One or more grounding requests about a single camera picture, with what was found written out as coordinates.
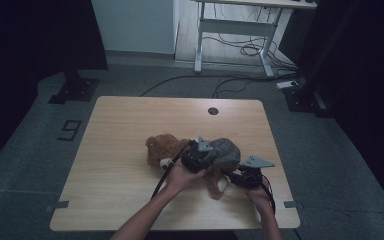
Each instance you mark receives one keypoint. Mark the brown teddy bear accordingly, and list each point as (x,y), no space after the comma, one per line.
(163,148)

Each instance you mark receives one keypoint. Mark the grey fluffy towel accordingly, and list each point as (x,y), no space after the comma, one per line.
(226,151)

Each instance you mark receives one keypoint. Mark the white desk frame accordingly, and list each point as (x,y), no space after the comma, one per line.
(236,27)

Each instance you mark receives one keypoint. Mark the black curtain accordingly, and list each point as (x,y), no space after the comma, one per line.
(363,83)
(30,50)

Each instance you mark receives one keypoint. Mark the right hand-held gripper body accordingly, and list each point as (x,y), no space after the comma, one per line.
(251,176)

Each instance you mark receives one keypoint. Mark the black stand base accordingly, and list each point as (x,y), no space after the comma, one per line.
(76,90)
(305,100)

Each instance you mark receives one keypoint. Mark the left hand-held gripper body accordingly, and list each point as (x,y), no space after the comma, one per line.
(196,160)

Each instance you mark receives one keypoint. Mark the person's left hand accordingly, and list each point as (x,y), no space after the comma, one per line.
(178,176)

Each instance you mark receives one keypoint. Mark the person's right hand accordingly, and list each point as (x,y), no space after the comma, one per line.
(261,198)

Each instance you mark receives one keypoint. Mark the white power strip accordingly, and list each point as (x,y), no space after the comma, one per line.
(287,84)

